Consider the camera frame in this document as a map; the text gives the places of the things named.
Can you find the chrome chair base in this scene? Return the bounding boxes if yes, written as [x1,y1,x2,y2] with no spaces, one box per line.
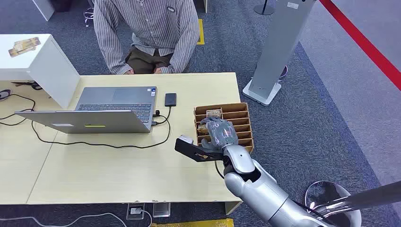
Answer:
[83,0,96,28]

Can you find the red floor tape strip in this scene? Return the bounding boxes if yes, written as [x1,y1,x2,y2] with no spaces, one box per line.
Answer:
[318,0,401,92]

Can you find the floor power socket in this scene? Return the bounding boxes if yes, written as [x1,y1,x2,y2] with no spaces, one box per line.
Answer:
[126,203,146,221]

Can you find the white floor cable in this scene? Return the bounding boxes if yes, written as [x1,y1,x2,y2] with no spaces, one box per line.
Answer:
[0,209,154,227]

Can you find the grey laptop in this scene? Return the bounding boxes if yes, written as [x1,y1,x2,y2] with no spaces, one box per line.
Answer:
[15,86,158,135]

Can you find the desk leg panel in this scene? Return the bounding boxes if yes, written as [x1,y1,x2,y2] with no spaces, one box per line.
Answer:
[224,201,243,216]

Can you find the brown cardboard card organizer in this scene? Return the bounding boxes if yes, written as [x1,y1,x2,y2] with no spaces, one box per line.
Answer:
[193,102,255,154]

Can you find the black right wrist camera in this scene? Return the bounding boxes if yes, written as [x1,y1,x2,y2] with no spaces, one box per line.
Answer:
[174,134,225,163]

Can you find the white cabinet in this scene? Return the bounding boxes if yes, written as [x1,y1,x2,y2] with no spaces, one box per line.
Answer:
[0,34,81,109]

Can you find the long black power cable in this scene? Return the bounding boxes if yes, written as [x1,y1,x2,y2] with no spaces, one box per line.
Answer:
[0,93,172,149]

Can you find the yellow patterned mat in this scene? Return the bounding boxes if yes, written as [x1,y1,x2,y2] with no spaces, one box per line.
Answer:
[151,218,235,227]

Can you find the short black drive cable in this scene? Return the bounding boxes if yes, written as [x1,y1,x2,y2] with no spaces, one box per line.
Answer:
[152,105,173,126]

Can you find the brown printed card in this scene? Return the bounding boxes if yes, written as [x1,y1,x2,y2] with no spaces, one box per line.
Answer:
[14,37,42,51]
[8,45,35,58]

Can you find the clear floor socket cover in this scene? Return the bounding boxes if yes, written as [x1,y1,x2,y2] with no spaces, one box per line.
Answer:
[152,202,172,218]

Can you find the grey kiosk stand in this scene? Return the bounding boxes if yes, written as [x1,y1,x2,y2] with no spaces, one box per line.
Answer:
[242,0,316,107]

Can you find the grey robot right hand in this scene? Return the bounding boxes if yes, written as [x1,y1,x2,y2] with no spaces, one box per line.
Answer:
[200,116,240,150]

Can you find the black stanchion base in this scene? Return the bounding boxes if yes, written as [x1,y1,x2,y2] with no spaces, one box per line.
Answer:
[253,0,276,16]

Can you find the yellow floor tape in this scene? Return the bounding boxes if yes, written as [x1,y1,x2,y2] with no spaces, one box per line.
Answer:
[196,18,206,45]

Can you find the black scissors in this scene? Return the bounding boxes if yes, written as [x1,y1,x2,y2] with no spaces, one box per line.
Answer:
[11,80,43,91]

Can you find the chrome post with round base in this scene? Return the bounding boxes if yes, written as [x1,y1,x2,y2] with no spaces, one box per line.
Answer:
[303,180,401,227]

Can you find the white furniture panel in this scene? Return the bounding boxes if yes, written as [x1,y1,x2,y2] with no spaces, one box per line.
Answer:
[31,0,56,22]

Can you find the person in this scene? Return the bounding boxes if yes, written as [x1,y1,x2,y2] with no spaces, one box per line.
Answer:
[93,0,201,75]

